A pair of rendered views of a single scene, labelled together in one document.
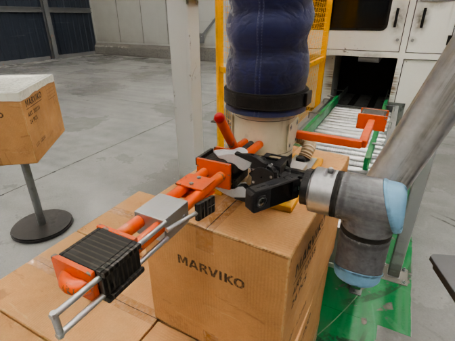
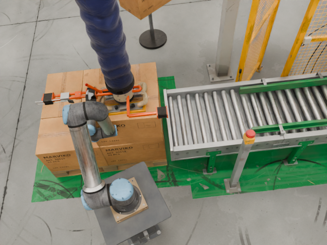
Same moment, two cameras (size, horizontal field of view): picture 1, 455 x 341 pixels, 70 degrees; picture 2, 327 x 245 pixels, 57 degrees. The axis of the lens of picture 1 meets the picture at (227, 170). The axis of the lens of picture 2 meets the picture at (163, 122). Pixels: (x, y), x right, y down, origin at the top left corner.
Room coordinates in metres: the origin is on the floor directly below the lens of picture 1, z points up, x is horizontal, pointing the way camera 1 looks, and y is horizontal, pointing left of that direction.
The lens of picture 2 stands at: (0.43, -1.64, 2.95)
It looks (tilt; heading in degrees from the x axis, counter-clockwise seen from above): 57 degrees down; 63
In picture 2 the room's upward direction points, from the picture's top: 7 degrees counter-clockwise
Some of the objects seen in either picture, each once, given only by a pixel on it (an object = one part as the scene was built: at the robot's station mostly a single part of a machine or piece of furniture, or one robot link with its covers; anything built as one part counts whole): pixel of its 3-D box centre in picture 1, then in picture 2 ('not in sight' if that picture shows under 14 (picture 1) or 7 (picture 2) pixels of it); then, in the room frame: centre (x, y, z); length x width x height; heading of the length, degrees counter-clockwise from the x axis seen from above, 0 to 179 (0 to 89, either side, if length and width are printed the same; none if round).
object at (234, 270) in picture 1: (258, 231); (127, 113); (0.87, -0.10, 0.74); 0.60 x 0.40 x 0.40; 150
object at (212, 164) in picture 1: (222, 166); (91, 93); (0.66, 0.01, 1.07); 0.10 x 0.08 x 0.06; 62
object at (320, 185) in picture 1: (321, 189); not in sight; (0.55, -0.18, 1.07); 0.09 x 0.05 x 0.10; 152
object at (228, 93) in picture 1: (267, 93); (119, 81); (0.88, -0.11, 1.19); 0.23 x 0.23 x 0.04
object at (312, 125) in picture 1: (314, 118); (318, 78); (2.67, -0.73, 0.60); 1.60 x 0.10 x 0.09; 153
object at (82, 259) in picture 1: (98, 260); (48, 97); (0.35, 0.18, 1.07); 0.08 x 0.07 x 0.05; 152
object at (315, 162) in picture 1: (292, 173); (124, 107); (0.84, -0.19, 0.97); 0.34 x 0.10 x 0.05; 152
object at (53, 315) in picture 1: (154, 249); (54, 102); (0.38, 0.11, 1.07); 0.31 x 0.03 x 0.05; 152
